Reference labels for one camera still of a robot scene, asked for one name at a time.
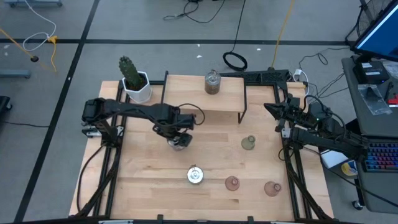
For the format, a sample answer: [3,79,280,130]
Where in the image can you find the black left base cable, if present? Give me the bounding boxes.
[76,144,105,215]

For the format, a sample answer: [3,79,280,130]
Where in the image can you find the computer monitor blue screen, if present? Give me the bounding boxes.
[354,0,398,63]

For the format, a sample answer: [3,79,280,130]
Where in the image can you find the black coiled power cable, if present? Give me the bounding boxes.
[222,0,249,72]

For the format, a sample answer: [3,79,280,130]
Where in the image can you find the grey wheeled cart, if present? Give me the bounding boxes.
[348,133,398,215]

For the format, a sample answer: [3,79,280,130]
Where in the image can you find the long yellow cable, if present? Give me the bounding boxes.
[271,0,295,70]

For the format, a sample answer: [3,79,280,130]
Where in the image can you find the wooden shelf riser black legs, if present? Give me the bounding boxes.
[160,70,248,124]

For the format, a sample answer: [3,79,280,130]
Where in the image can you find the thin black floor cable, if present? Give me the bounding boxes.
[0,120,42,128]
[298,46,352,99]
[164,0,226,24]

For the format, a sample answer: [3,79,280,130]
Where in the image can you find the small black computer box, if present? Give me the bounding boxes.
[353,61,390,85]

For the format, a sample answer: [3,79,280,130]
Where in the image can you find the white floor cable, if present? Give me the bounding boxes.
[22,0,57,52]

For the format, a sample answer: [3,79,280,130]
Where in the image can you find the black wire floor fan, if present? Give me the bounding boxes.
[345,0,395,47]

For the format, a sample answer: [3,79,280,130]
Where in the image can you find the grey cart base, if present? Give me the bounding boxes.
[4,0,63,8]

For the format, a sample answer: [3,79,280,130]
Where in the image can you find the metal candle tin orange label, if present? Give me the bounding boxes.
[187,164,205,186]

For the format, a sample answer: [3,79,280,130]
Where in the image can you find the grey floor bar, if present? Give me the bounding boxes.
[0,68,32,79]

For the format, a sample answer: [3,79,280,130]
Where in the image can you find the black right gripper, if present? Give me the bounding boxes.
[264,94,312,133]

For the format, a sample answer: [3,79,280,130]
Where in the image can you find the backlit rainbow keyboard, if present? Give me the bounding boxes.
[365,139,398,174]

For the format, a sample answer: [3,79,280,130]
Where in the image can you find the clear plastic bag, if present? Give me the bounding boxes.
[357,83,393,116]

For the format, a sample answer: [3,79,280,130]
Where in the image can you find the black metal table frame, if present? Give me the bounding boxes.
[68,68,335,224]

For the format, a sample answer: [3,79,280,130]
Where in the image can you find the white hexagonal plant pot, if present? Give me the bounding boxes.
[121,70,154,105]

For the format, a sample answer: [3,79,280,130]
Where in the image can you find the yellow floor cable with plug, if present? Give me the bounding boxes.
[0,27,59,73]

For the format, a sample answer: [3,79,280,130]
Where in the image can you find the white box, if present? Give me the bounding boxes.
[320,151,349,169]

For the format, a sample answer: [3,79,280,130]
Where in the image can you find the ribbed metal candle tin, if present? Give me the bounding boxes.
[204,70,222,95]

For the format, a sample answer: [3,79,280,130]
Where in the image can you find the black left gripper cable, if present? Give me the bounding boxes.
[177,103,206,126]

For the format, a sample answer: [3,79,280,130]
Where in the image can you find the glass jar with silver lid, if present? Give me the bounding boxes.
[167,138,188,152]

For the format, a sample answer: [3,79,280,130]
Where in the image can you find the silver left base bracket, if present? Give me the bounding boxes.
[81,123,104,138]

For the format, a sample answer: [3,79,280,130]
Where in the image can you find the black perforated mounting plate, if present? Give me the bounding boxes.
[220,68,290,85]

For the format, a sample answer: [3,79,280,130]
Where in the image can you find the grey desk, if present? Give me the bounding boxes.
[341,57,398,138]

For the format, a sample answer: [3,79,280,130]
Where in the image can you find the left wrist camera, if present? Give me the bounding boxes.
[178,133,193,148]

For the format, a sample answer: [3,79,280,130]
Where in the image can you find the green cactus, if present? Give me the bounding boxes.
[118,55,146,91]

